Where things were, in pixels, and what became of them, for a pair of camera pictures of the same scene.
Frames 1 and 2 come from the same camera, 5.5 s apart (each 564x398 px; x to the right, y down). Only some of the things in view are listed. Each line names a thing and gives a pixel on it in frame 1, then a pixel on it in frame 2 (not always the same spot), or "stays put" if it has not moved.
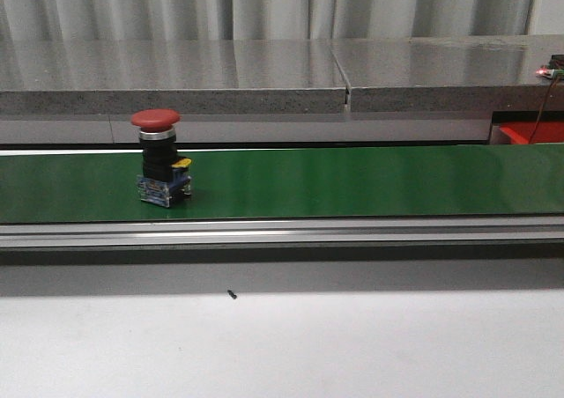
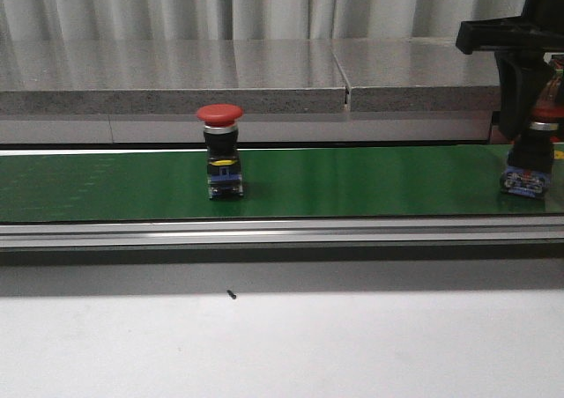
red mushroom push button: x=165 y=175 to x=530 y=160
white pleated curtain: x=180 y=8 stays put
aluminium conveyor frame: x=283 y=232 stays put
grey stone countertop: x=295 y=77 stays put
